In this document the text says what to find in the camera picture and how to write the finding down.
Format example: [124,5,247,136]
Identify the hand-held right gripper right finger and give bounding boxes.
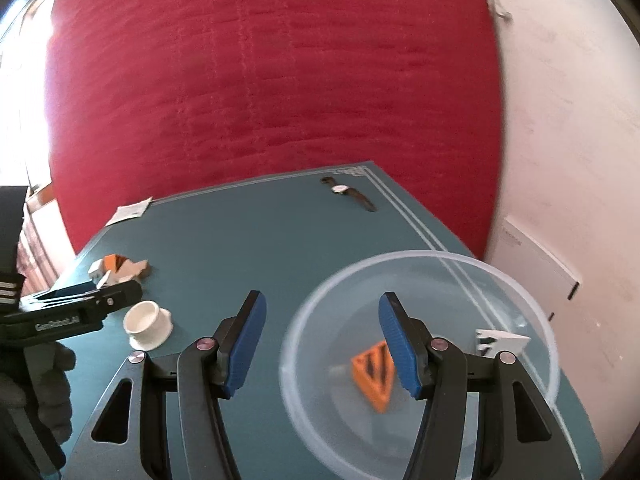
[378,291,583,480]

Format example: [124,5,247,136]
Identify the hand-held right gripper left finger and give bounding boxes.
[62,290,267,480]

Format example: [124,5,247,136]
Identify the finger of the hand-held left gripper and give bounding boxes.
[75,280,144,325]
[22,282,118,307]

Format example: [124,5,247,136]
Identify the white charger plug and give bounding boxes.
[88,260,114,289]

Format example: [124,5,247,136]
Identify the brown wooden block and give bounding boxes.
[117,259,151,281]

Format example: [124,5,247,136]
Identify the white striped wedge block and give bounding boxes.
[474,328,531,359]

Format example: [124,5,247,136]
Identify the clear plastic bowl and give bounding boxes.
[279,250,561,480]

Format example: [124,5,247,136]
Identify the person's left hand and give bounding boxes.
[0,342,77,445]

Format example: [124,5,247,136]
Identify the white round cup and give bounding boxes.
[122,301,175,352]

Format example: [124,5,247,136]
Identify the sheer patterned curtain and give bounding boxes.
[15,180,77,297]

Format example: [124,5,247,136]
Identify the white paper packet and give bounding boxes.
[106,196,153,226]

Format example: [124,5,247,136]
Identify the bright window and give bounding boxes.
[0,20,57,188]

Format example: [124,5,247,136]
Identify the red quilted blanket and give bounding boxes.
[46,0,504,262]

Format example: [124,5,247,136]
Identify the black strap wristwatch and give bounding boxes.
[320,176,377,213]

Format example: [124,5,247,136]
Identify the white wall panel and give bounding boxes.
[500,215,584,302]

